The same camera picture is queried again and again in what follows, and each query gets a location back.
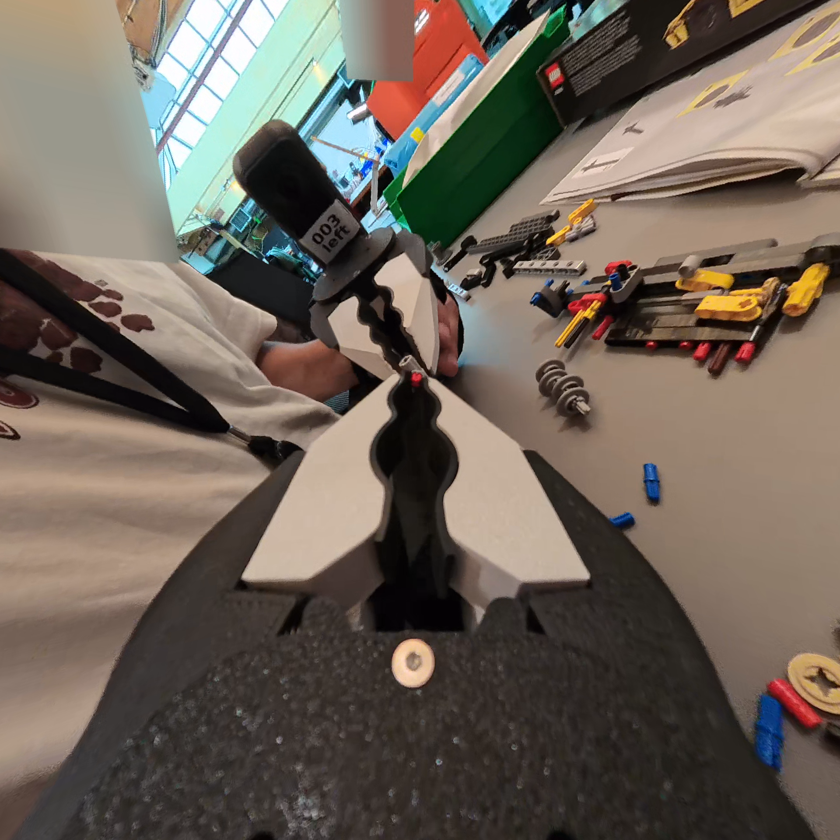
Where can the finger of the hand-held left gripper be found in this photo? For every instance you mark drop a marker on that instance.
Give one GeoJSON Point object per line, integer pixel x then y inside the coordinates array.
{"type": "Point", "coordinates": [354, 334]}
{"type": "Point", "coordinates": [423, 315]}

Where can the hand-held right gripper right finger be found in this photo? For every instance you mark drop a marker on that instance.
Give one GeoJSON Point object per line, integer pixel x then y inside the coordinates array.
{"type": "Point", "coordinates": [518, 518]}

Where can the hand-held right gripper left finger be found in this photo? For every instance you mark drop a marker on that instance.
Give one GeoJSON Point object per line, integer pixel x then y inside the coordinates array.
{"type": "Point", "coordinates": [321, 518]}

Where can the grey three-branch lego connector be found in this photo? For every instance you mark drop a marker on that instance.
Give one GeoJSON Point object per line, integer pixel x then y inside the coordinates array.
{"type": "Point", "coordinates": [407, 362]}

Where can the blue lego pin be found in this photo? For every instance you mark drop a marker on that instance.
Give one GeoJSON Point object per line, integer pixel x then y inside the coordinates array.
{"type": "Point", "coordinates": [622, 520]}
{"type": "Point", "coordinates": [651, 482]}

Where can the small black blue lego assembly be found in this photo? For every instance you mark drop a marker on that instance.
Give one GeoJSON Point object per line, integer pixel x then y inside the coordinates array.
{"type": "Point", "coordinates": [548, 295]}

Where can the grey lego axle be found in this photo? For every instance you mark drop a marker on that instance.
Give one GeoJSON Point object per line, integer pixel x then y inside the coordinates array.
{"type": "Point", "coordinates": [584, 408]}

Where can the grey lego pulley disc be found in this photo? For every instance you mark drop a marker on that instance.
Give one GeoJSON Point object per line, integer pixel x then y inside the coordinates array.
{"type": "Point", "coordinates": [569, 392]}
{"type": "Point", "coordinates": [548, 373]}
{"type": "Point", "coordinates": [577, 401]}
{"type": "Point", "coordinates": [560, 384]}

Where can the partly built lego chassis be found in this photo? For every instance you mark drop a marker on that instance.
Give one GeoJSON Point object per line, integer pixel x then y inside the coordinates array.
{"type": "Point", "coordinates": [689, 315]}

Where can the pile of colourful lego pieces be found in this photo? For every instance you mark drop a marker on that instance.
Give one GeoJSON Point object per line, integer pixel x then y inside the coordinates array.
{"type": "Point", "coordinates": [794, 702]}

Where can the lego instruction booklet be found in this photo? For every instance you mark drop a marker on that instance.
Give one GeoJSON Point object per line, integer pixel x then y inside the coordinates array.
{"type": "Point", "coordinates": [722, 131]}

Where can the person's left forearm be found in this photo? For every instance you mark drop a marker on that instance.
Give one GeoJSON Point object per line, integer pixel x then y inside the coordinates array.
{"type": "Point", "coordinates": [302, 371]}

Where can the yellow car lego box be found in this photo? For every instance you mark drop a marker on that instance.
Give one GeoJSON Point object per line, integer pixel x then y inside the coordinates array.
{"type": "Point", "coordinates": [623, 52]}

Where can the person's left hand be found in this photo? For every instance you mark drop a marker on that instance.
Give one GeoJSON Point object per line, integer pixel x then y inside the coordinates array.
{"type": "Point", "coordinates": [451, 334]}

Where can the large paned window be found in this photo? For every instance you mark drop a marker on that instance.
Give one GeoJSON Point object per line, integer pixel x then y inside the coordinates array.
{"type": "Point", "coordinates": [197, 65]}

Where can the green plastic bin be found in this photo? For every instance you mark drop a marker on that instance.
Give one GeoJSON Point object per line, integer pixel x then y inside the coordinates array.
{"type": "Point", "coordinates": [472, 164]}

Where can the red plastic crate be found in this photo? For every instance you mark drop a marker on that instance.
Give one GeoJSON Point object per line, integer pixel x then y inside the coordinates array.
{"type": "Point", "coordinates": [420, 65]}

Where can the light blue package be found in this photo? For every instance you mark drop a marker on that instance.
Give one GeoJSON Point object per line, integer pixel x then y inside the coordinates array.
{"type": "Point", "coordinates": [446, 98]}

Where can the white printed shirt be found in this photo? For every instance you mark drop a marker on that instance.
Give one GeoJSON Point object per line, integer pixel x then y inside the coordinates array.
{"type": "Point", "coordinates": [98, 525]}

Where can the white desk mount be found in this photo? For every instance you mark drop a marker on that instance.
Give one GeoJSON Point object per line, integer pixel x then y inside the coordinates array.
{"type": "Point", "coordinates": [371, 190]}

